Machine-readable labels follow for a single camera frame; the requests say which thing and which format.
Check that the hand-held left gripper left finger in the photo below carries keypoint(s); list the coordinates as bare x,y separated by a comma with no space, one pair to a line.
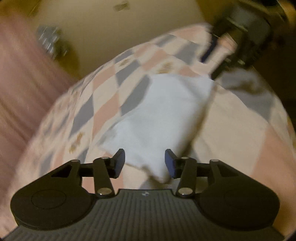
118,163

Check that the white shirt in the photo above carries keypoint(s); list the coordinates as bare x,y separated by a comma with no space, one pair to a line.
166,115

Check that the checkered patchwork quilt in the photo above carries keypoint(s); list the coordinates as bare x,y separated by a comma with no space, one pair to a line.
242,134

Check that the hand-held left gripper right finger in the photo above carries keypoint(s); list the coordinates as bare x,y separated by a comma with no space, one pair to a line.
170,163

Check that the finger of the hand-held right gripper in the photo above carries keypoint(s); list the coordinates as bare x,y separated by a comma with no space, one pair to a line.
209,49
220,69

